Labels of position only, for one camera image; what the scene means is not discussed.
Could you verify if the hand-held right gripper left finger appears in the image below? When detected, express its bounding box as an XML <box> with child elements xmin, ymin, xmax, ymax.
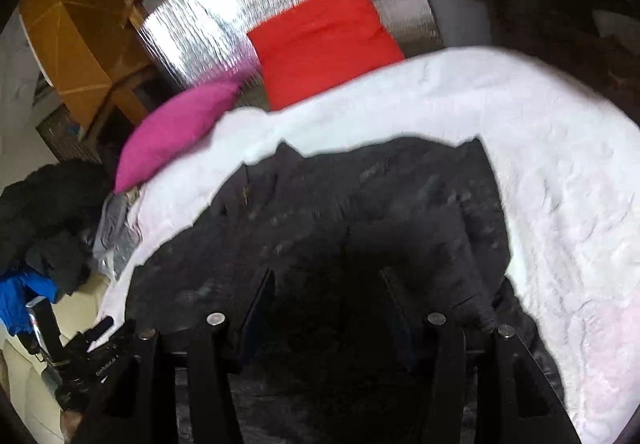
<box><xmin>87</xmin><ymin>269</ymin><xmax>276</xmax><ymax>444</ymax></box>

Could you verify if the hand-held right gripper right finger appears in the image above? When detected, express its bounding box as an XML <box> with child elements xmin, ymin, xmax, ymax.
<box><xmin>382</xmin><ymin>268</ymin><xmax>583</xmax><ymax>444</ymax></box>

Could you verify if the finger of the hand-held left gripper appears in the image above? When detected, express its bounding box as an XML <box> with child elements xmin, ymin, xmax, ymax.
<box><xmin>84</xmin><ymin>317</ymin><xmax>116</xmax><ymax>350</ymax></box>

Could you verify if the black jacket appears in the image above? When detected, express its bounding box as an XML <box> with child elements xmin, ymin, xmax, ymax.
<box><xmin>117</xmin><ymin>134</ymin><xmax>566</xmax><ymax>444</ymax></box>

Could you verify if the dark grey garment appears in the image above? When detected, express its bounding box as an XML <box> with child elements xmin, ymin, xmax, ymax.
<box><xmin>25</xmin><ymin>229</ymin><xmax>93</xmax><ymax>296</ymax></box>

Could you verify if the blue garment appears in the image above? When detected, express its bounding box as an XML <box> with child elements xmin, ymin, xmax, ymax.
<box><xmin>0</xmin><ymin>269</ymin><xmax>61</xmax><ymax>337</ymax></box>

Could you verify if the black coat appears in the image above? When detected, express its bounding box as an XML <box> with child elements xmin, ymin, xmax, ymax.
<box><xmin>0</xmin><ymin>159</ymin><xmax>113</xmax><ymax>270</ymax></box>

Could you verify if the brown woven cabinet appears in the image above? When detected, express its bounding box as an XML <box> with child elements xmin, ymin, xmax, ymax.
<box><xmin>35</xmin><ymin>104</ymin><xmax>103</xmax><ymax>164</ymax></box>

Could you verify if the pink pillow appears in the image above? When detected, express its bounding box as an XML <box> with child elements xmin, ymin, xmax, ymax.
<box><xmin>114</xmin><ymin>82</ymin><xmax>246</xmax><ymax>195</ymax></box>

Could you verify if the white blanket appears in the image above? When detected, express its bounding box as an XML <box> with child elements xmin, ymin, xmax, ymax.
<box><xmin>97</xmin><ymin>46</ymin><xmax>640</xmax><ymax>444</ymax></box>

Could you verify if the red pillow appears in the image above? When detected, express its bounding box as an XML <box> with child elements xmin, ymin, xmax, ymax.
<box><xmin>246</xmin><ymin>0</ymin><xmax>406</xmax><ymax>111</ymax></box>

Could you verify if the silver foil board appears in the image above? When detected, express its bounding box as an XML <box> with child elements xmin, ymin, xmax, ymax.
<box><xmin>137</xmin><ymin>0</ymin><xmax>443</xmax><ymax>92</ymax></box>

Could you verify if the orange wooden pillar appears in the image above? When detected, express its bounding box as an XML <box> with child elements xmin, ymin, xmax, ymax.
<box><xmin>19</xmin><ymin>0</ymin><xmax>151</xmax><ymax>125</ymax></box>

